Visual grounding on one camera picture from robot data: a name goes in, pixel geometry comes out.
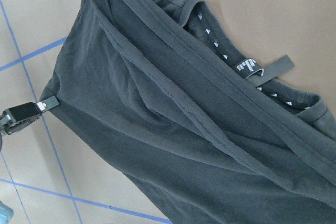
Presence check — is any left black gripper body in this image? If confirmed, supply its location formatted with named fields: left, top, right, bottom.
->
left=1, top=109, right=12, bottom=148

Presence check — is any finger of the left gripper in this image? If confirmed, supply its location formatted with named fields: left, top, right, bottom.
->
left=5, top=117, right=39, bottom=135
left=5, top=95, right=58, bottom=124

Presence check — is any black graphic t-shirt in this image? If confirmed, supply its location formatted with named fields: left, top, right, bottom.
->
left=41, top=0, right=335, bottom=223

